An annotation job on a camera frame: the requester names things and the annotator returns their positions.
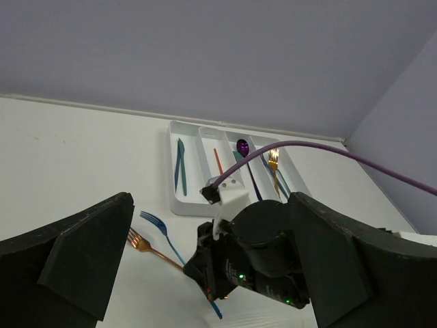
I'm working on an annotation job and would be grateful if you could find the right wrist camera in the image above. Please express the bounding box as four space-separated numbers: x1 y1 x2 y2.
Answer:
201 177 250 241

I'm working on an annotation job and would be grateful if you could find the gold ornate fork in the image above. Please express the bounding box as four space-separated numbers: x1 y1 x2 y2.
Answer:
268 148 280 196

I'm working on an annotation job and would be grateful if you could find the dark blue metal fork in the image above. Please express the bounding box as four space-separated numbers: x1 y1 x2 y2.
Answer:
261 155 289 198

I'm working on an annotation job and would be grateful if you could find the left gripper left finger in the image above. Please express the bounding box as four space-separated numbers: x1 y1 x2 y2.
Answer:
1 192 135 327

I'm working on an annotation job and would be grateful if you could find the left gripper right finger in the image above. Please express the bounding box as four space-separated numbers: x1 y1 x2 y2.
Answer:
288 192 436 327

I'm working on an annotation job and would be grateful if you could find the purple metal spoon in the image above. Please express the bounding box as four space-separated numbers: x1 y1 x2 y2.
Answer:
236 139 263 201

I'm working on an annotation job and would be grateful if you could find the orange chopstick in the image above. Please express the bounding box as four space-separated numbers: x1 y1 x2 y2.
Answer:
214 148 223 175

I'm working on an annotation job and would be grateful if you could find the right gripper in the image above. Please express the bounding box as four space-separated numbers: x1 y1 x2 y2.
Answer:
183 200 310 309

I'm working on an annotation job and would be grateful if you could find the iridescent rainbow fork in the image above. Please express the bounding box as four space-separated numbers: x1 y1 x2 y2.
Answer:
277 169 291 196

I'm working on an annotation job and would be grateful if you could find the white cutlery tray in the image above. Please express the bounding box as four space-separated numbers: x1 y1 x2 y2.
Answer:
167 121 310 217

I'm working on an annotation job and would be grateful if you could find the rose gold fork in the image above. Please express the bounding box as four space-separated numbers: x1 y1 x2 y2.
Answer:
127 227 183 271

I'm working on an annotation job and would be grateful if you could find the blue plastic fork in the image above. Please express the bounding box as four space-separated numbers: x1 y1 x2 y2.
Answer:
134 214 223 326

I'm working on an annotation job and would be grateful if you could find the dark blue plastic knife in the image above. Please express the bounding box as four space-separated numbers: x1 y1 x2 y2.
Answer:
174 152 181 192

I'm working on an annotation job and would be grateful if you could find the teal plastic knife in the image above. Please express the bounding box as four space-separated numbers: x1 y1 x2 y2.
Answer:
178 138 188 196

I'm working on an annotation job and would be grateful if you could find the teal plastic spoon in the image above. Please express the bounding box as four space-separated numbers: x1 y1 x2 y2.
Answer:
233 151 243 163

